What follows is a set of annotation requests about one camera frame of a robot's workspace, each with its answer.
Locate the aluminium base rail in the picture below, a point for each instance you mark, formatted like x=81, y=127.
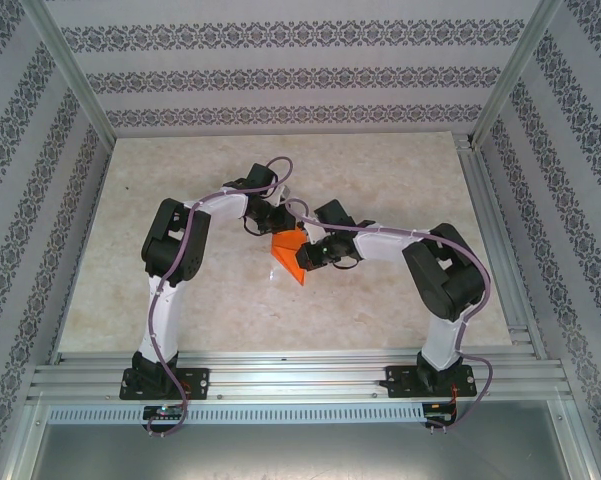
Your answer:
x=300, y=377

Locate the aluminium side rail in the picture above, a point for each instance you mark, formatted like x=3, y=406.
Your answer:
x=485, y=200

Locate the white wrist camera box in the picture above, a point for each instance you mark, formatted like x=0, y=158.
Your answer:
x=280, y=195
x=311, y=231

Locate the aluminium frame post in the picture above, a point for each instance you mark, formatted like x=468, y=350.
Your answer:
x=514, y=70
x=70, y=70

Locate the orange paper sheet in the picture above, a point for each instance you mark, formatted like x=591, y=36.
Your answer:
x=285, y=250

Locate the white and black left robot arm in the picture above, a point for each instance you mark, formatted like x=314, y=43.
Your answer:
x=162, y=320

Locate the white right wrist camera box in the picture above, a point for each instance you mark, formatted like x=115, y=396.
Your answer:
x=311, y=231

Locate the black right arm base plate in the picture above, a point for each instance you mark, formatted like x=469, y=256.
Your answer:
x=395, y=380

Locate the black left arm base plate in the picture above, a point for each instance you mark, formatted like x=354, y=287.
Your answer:
x=200, y=382

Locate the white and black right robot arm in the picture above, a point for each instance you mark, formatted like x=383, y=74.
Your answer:
x=445, y=280

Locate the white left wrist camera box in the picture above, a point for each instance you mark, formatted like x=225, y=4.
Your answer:
x=280, y=195

